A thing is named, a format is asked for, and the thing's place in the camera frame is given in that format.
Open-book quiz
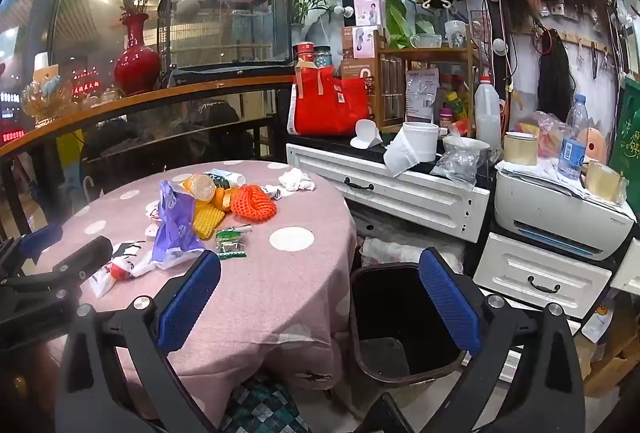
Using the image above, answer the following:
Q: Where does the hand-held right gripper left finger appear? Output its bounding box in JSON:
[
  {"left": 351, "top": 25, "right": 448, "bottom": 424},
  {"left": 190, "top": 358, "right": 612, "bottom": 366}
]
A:
[{"left": 56, "top": 249, "right": 222, "bottom": 433}]

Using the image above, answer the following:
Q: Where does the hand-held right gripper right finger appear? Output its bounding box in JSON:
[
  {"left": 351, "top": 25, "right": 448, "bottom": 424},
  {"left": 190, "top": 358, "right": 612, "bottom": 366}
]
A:
[{"left": 405, "top": 247, "right": 586, "bottom": 433}]

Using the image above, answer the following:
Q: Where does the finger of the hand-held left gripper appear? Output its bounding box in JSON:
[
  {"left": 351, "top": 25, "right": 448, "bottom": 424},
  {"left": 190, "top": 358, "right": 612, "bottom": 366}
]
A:
[
  {"left": 0, "top": 235, "right": 114, "bottom": 309},
  {"left": 0, "top": 223, "right": 64, "bottom": 279}
]

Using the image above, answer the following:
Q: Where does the dark brown waste bin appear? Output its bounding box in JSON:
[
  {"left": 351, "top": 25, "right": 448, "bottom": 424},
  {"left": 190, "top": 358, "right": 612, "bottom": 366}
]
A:
[{"left": 348, "top": 263, "right": 463, "bottom": 389}]

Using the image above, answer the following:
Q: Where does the purple plastic bag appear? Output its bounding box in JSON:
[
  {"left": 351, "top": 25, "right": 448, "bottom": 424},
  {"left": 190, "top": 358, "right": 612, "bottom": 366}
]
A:
[{"left": 150, "top": 179, "right": 206, "bottom": 270}]

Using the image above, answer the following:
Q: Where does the yellow wrapper piece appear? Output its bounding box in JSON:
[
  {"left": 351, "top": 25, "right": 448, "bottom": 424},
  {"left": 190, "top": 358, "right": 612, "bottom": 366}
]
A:
[{"left": 192, "top": 203, "right": 225, "bottom": 241}]

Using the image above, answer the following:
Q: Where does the white orange drink bottle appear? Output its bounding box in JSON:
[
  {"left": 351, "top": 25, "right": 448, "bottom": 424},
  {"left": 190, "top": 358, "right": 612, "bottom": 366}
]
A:
[{"left": 181, "top": 173, "right": 217, "bottom": 204}]

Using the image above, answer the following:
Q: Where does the white tissue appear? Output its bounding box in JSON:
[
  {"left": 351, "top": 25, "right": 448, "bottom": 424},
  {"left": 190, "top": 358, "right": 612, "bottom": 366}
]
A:
[{"left": 277, "top": 169, "right": 317, "bottom": 192}]

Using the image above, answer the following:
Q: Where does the white red snack wrapper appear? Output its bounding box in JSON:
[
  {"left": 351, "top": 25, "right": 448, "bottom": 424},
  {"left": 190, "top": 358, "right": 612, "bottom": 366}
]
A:
[{"left": 89, "top": 240, "right": 166, "bottom": 299}]

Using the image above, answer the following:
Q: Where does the green candy wrapper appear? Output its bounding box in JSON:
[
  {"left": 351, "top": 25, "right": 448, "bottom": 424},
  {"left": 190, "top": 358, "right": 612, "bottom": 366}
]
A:
[
  {"left": 216, "top": 240, "right": 248, "bottom": 261},
  {"left": 216, "top": 224, "right": 253, "bottom": 241}
]

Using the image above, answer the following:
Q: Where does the plastic wrapped bundle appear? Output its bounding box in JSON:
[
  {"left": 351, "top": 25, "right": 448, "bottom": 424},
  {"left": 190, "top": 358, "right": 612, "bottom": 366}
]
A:
[{"left": 360, "top": 235, "right": 466, "bottom": 271}]

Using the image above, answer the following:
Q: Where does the pink polka dot tablecloth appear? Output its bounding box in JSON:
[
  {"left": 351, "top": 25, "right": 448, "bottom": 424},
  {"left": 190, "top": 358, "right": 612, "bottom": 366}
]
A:
[{"left": 37, "top": 159, "right": 357, "bottom": 419}]

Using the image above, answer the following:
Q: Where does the white cabinet door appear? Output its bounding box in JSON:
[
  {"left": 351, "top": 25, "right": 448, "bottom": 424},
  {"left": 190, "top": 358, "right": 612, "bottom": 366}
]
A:
[{"left": 286, "top": 143, "right": 491, "bottom": 244}]

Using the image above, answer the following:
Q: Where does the white printer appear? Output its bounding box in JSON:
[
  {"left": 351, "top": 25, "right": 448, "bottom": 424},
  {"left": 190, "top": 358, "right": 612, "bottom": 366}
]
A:
[{"left": 495, "top": 168, "right": 636, "bottom": 261}]

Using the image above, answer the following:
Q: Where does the clear plastic bag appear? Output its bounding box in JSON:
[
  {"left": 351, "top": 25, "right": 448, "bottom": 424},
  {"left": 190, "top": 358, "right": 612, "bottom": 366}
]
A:
[{"left": 430, "top": 135, "right": 493, "bottom": 188}]

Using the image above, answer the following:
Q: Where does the green checkered cloth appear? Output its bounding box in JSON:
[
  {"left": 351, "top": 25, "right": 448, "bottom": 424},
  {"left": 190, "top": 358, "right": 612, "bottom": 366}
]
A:
[{"left": 220, "top": 373, "right": 311, "bottom": 433}]

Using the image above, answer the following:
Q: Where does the gold lotus ornament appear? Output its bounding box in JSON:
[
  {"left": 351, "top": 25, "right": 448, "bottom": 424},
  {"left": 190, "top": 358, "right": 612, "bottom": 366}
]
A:
[{"left": 20, "top": 53, "right": 68, "bottom": 128}]

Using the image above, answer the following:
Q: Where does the stack of papers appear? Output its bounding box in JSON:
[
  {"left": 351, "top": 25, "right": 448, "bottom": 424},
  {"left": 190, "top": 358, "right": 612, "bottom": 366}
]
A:
[{"left": 495, "top": 158, "right": 586, "bottom": 198}]

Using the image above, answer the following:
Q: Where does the white paper roll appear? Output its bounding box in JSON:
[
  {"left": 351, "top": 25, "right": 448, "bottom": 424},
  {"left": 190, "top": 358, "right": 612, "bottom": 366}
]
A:
[{"left": 384, "top": 122, "right": 440, "bottom": 178}]

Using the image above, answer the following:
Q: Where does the beige tape roll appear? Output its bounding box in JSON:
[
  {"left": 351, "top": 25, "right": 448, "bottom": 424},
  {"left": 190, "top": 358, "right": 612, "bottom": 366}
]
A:
[
  {"left": 585, "top": 160, "right": 628, "bottom": 204},
  {"left": 502, "top": 132, "right": 538, "bottom": 166}
]

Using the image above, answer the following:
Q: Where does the white paper cup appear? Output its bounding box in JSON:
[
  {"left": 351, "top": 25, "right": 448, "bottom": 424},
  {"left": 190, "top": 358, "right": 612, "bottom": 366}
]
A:
[{"left": 350, "top": 119, "right": 383, "bottom": 150}]

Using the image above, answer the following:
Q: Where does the white plastic jug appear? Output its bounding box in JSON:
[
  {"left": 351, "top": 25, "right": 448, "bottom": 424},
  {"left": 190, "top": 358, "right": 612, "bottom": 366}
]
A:
[{"left": 474, "top": 75, "right": 506, "bottom": 154}]

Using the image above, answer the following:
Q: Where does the clear water bottle blue label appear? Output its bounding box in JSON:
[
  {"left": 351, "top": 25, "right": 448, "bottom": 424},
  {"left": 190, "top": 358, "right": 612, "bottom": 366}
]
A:
[{"left": 557, "top": 94, "right": 590, "bottom": 181}]

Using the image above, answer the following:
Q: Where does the colourful plastic bag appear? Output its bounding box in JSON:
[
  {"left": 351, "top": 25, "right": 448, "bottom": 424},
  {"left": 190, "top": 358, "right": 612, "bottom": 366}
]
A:
[{"left": 515, "top": 110, "right": 568, "bottom": 154}]

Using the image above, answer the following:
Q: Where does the red vase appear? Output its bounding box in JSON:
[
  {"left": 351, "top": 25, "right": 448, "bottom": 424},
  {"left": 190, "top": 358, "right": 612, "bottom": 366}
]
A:
[{"left": 114, "top": 13, "right": 162, "bottom": 96}]

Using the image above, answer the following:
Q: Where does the wooden shelf rack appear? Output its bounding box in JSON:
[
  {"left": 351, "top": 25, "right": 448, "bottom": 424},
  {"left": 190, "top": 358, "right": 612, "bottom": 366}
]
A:
[{"left": 375, "top": 45, "right": 481, "bottom": 134}]

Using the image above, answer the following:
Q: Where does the red bag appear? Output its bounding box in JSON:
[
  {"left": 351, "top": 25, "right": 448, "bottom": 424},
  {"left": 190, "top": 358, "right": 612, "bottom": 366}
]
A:
[{"left": 287, "top": 63, "right": 371, "bottom": 136}]

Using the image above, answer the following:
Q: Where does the green paper bag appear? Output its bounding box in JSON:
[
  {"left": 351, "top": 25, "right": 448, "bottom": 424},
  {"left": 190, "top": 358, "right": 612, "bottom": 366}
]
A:
[{"left": 607, "top": 78, "right": 640, "bottom": 208}]

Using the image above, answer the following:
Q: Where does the brown printed carton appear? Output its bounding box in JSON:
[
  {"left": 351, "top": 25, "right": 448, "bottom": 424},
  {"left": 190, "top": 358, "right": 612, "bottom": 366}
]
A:
[{"left": 341, "top": 25, "right": 378, "bottom": 118}]

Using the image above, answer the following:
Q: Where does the black hanging wig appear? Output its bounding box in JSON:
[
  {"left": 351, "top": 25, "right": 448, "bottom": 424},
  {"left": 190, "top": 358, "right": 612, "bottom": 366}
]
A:
[{"left": 537, "top": 29, "right": 573, "bottom": 114}]

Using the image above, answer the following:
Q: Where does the white mug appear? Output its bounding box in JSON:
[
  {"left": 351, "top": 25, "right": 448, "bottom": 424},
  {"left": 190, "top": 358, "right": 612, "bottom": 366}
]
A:
[{"left": 444, "top": 20, "right": 468, "bottom": 48}]

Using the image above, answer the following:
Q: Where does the glass display case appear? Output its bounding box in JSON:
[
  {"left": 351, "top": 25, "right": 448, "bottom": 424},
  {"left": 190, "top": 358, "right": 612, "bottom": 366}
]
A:
[{"left": 157, "top": 0, "right": 296, "bottom": 74}]

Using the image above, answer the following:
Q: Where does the pink product box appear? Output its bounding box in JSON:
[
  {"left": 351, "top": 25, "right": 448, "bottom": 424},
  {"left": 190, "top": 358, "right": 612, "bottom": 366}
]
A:
[{"left": 354, "top": 0, "right": 387, "bottom": 28}]

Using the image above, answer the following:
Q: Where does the curved wooden counter rail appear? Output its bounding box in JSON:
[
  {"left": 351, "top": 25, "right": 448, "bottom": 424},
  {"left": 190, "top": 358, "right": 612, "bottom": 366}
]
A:
[{"left": 0, "top": 75, "right": 296, "bottom": 158}]

